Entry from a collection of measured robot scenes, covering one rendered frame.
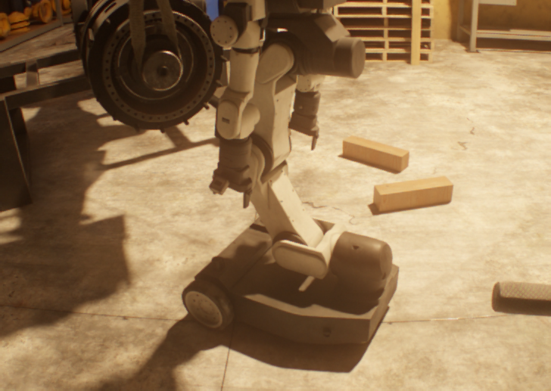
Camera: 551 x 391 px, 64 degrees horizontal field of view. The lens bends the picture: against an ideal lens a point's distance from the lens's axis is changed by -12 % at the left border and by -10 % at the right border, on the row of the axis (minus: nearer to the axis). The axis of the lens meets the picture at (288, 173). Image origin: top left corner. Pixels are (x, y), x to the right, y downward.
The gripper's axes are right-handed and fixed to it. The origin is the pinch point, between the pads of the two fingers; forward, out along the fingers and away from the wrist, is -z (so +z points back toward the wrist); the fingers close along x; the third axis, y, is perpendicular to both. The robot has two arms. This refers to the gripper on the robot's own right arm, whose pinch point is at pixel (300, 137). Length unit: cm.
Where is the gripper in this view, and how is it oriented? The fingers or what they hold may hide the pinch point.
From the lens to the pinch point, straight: 176.9
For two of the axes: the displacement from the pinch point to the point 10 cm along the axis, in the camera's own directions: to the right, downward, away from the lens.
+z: 1.4, -8.3, -5.3
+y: -4.8, 4.2, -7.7
